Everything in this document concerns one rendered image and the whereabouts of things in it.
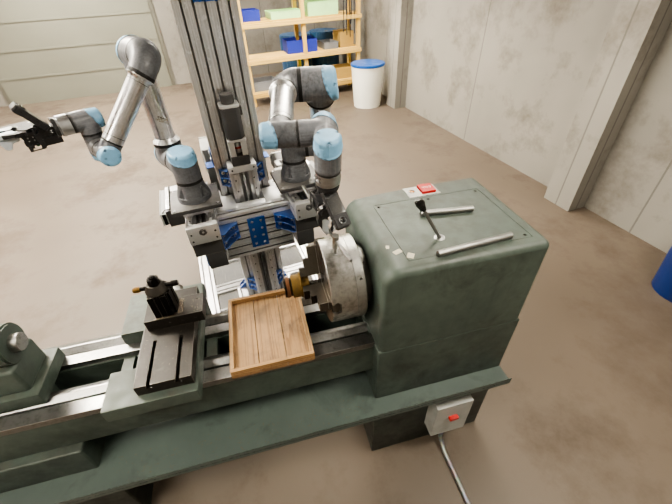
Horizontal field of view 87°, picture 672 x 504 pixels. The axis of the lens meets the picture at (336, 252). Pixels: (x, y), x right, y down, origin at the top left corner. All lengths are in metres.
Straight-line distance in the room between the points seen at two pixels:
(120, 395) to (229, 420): 0.47
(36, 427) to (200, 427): 0.54
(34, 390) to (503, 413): 2.16
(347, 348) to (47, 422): 1.03
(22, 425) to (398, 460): 1.58
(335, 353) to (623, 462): 1.66
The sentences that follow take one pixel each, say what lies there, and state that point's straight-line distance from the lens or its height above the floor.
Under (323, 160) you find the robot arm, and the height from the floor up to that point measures 1.60.
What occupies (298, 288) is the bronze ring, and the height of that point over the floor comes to 1.10.
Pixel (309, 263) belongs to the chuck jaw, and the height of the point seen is 1.15.
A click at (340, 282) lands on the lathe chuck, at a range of 1.18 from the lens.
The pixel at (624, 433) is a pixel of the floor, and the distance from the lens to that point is 2.62.
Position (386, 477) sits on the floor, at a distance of 2.11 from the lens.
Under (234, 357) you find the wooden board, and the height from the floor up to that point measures 0.89.
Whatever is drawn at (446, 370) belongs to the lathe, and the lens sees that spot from 1.68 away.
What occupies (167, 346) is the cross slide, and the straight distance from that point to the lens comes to 1.43.
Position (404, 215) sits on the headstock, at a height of 1.26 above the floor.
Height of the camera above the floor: 2.00
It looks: 39 degrees down
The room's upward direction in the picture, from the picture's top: 3 degrees counter-clockwise
